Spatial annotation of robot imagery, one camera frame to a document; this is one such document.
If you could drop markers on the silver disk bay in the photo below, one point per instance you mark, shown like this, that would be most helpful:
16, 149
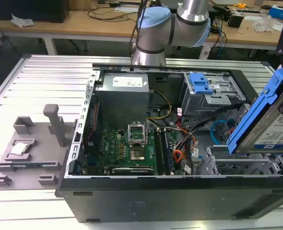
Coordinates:
239, 165

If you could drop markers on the crumpled white paper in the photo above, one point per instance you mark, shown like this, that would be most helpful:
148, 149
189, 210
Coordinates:
21, 21

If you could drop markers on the black box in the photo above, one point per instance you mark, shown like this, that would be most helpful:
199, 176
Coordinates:
28, 9

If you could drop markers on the wooden desk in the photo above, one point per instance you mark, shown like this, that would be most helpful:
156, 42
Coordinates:
84, 26

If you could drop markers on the silver CPU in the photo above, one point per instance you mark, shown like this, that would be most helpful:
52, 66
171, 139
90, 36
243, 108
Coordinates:
18, 149

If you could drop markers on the blue cardboard box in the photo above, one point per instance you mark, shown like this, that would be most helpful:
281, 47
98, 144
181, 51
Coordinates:
278, 12

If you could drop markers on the black PC case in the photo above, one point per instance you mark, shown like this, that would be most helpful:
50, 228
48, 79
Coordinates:
156, 201

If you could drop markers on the hard disk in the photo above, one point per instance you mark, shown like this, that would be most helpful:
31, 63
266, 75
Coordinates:
275, 127

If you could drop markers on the grey parts rack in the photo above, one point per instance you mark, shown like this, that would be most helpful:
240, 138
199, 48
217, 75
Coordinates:
31, 172

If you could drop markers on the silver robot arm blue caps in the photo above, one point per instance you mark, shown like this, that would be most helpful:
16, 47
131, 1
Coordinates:
156, 33

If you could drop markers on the RAM stick in slot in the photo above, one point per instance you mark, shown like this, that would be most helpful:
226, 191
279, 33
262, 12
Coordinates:
168, 151

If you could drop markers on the silver drive cage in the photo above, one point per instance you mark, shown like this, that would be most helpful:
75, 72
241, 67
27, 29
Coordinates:
218, 100

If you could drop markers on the grey power supply unit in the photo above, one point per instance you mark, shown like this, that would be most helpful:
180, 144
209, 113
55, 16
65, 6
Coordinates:
122, 103

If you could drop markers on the CPU socket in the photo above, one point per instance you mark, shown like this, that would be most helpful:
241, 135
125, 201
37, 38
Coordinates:
137, 154

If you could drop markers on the green RAM stick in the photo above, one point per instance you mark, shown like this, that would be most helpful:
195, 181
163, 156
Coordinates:
33, 164

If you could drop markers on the black graphics card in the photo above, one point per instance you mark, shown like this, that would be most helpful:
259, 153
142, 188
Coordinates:
132, 170

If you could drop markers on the green motherboard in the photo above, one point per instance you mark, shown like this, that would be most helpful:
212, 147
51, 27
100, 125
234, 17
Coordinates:
112, 148

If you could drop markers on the black case fan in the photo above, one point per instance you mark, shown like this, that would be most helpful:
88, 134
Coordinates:
94, 124

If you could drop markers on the blue plastic cage latch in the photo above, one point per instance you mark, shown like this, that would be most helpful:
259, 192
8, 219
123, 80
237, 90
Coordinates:
200, 83

